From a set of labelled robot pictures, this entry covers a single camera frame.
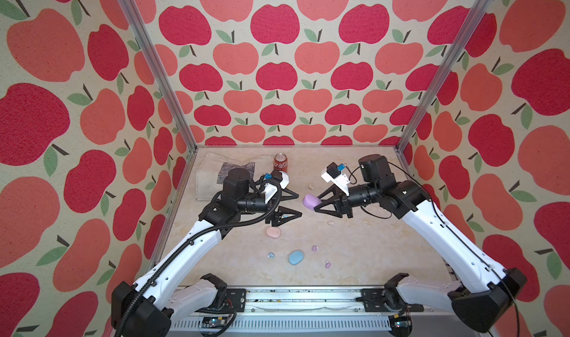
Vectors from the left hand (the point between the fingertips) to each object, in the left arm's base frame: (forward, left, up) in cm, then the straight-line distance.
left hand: (298, 211), depth 63 cm
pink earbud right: (+11, -16, -29) cm, 35 cm away
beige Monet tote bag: (+39, +38, -26) cm, 60 cm away
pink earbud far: (+29, -9, -29) cm, 42 cm away
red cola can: (+36, +5, -19) cm, 41 cm away
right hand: (+2, -6, -1) cm, 7 cm away
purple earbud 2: (-6, -13, -30) cm, 33 cm away
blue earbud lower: (-2, +9, -30) cm, 31 cm away
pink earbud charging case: (+6, +8, -28) cm, 30 cm away
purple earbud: (0, -8, -30) cm, 31 cm away
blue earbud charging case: (-3, -1, -29) cm, 29 cm away
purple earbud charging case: (+2, -4, +2) cm, 5 cm away
